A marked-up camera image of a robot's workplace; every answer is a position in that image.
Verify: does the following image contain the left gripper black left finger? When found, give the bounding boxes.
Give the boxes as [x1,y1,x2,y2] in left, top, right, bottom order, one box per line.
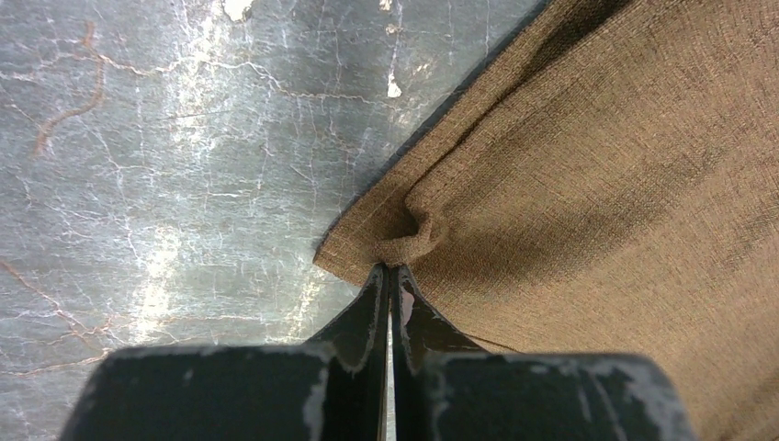
[61,265,390,440]

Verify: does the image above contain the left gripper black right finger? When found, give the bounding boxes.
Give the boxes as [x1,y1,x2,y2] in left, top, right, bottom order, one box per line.
[390,266,694,440]

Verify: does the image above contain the brown cloth napkin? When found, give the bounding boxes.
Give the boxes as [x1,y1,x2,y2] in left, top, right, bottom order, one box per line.
[314,1,778,440]

